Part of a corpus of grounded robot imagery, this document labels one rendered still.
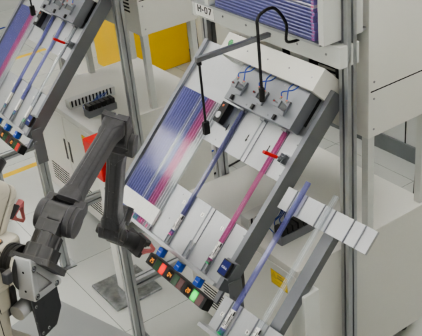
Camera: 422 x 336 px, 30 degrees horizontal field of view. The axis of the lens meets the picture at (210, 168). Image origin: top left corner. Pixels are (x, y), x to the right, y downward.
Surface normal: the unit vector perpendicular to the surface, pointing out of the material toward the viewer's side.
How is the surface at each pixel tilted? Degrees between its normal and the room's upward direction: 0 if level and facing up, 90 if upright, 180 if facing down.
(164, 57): 90
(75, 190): 20
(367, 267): 90
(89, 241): 0
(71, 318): 0
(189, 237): 45
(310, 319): 90
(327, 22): 90
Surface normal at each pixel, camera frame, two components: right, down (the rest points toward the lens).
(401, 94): 0.58, 0.36
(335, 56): -0.81, 0.36
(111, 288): -0.09, -0.87
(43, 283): 0.88, 0.16
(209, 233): -0.64, -0.36
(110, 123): 0.09, -0.68
